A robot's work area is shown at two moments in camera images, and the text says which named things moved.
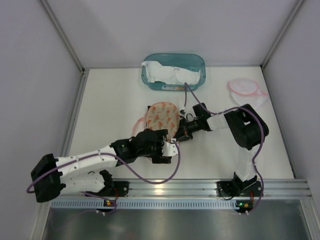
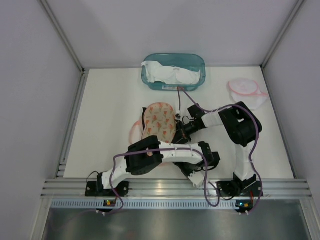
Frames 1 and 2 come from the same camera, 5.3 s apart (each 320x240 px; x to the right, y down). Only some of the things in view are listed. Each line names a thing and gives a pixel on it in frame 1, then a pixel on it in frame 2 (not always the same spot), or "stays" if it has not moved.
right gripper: (181, 130) stays
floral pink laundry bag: (159, 115) stays
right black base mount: (244, 189) stays
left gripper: (161, 132) to (185, 169)
